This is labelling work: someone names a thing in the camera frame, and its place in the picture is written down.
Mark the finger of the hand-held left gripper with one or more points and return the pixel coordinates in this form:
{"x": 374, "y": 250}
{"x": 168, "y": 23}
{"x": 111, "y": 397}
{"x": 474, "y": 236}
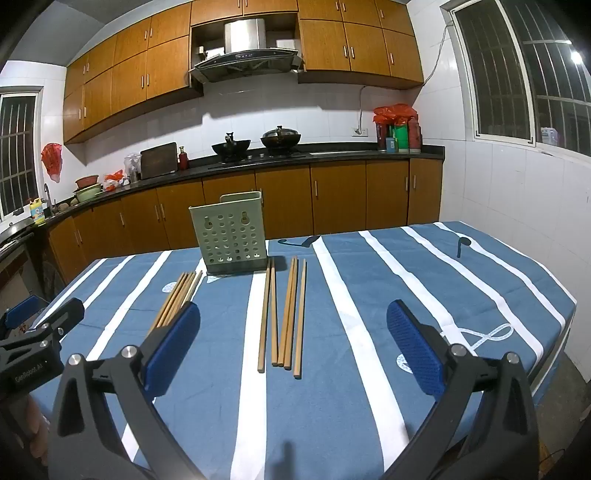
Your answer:
{"x": 18, "y": 308}
{"x": 64, "y": 318}

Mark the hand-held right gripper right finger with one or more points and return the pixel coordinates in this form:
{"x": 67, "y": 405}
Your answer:
{"x": 413, "y": 350}

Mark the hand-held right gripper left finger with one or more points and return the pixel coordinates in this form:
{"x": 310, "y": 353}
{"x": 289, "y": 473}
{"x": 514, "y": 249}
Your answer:
{"x": 171, "y": 350}

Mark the wooden chopstick pair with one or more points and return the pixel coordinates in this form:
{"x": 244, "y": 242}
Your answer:
{"x": 194, "y": 286}

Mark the chopsticks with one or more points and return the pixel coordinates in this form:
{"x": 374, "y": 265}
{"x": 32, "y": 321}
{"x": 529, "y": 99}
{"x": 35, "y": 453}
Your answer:
{"x": 274, "y": 314}

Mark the green perforated utensil holder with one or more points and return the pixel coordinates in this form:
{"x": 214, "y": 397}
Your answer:
{"x": 231, "y": 235}

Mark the person's left hand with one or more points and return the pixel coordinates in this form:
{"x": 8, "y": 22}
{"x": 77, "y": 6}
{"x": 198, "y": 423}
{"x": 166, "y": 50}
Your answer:
{"x": 34, "y": 429}

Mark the blue white striped tablecloth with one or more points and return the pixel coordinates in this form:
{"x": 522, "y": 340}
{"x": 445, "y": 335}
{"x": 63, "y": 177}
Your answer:
{"x": 351, "y": 323}

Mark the yellow dish soap bottle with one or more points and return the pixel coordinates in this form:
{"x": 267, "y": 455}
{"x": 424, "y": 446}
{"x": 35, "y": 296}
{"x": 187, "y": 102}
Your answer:
{"x": 37, "y": 213}

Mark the kitchen faucet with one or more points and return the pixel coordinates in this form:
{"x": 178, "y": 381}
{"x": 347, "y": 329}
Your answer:
{"x": 46, "y": 191}

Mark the stacked bowls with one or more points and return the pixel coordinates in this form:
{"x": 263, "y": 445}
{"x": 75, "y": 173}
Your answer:
{"x": 87, "y": 191}

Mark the orange plastic bag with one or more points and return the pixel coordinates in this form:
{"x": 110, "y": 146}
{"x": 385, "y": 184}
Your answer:
{"x": 113, "y": 177}

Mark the small barred window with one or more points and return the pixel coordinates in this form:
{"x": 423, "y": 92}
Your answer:
{"x": 16, "y": 147}

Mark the clear plastic bag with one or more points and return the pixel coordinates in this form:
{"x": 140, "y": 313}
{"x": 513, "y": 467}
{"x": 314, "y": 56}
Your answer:
{"x": 131, "y": 164}

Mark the dark cutting board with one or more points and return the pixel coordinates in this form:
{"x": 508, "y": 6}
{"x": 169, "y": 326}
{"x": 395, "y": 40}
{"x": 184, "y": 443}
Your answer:
{"x": 159, "y": 160}

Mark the wooden base cabinets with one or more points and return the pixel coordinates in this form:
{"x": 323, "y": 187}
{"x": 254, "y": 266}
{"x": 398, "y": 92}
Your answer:
{"x": 286, "y": 198}

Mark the red bottle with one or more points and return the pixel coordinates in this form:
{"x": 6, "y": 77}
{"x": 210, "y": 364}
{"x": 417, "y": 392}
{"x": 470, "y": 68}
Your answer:
{"x": 183, "y": 159}

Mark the gas stove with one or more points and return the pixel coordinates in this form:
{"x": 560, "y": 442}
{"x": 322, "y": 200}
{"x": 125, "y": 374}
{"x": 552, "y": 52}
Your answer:
{"x": 258, "y": 159}

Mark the green box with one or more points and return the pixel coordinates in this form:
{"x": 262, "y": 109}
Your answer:
{"x": 400, "y": 138}

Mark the black kitchen countertop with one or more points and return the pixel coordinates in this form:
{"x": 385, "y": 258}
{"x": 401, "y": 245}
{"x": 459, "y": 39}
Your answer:
{"x": 323, "y": 157}

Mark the red plastic bags on counter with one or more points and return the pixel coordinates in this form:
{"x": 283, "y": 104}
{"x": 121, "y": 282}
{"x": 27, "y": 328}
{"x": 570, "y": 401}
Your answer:
{"x": 397, "y": 114}

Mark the black wok with lid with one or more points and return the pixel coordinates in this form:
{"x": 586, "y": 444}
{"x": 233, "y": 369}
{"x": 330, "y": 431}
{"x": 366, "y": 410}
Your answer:
{"x": 280, "y": 138}

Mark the white plastic jug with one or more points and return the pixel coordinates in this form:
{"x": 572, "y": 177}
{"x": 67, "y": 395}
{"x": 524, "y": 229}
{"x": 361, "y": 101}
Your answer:
{"x": 549, "y": 137}

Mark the large barred window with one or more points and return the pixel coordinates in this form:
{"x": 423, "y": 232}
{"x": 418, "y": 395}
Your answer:
{"x": 498, "y": 69}

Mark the steel range hood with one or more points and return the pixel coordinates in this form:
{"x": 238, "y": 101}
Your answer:
{"x": 247, "y": 57}

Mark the red plastic bag on wall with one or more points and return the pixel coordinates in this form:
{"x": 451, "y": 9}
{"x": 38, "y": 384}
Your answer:
{"x": 51, "y": 159}

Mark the wall socket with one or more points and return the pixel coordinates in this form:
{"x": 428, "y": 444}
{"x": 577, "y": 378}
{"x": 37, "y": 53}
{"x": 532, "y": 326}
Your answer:
{"x": 360, "y": 132}

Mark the wooden wall cabinets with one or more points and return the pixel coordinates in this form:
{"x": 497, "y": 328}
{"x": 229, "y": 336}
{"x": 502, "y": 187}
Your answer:
{"x": 129, "y": 69}

